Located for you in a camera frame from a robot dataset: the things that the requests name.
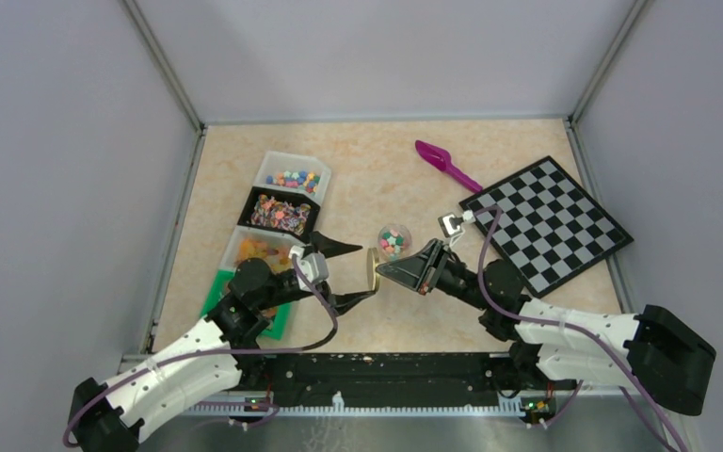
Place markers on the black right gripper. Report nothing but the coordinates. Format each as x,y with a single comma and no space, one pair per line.
421,271

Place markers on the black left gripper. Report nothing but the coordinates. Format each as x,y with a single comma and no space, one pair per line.
341,303

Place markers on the clear glass jar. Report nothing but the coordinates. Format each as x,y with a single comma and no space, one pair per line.
394,242

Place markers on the white round jar lid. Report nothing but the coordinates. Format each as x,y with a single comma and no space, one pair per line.
372,263

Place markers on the magenta plastic scoop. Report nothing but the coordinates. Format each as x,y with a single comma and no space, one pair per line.
441,160

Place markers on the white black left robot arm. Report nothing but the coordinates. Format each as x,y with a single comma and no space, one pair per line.
120,413

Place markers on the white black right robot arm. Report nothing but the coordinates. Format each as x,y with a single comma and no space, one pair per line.
654,349

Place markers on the black bin mixed candies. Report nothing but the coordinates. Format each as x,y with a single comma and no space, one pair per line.
277,211

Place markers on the white bin round candies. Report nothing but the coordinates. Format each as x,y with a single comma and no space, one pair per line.
303,174

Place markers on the green bin stick candies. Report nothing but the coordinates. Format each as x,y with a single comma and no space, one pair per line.
278,316

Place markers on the white bin orange gummies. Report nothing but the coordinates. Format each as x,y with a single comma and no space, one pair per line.
245,243

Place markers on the black white chessboard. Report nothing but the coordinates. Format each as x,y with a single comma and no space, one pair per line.
551,229

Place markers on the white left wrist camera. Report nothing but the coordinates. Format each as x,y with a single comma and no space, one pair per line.
310,266

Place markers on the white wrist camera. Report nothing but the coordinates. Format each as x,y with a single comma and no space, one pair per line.
453,226
310,266

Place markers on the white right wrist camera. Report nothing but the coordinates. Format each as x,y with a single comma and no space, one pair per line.
453,226

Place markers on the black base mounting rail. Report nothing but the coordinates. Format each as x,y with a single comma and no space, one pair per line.
394,380

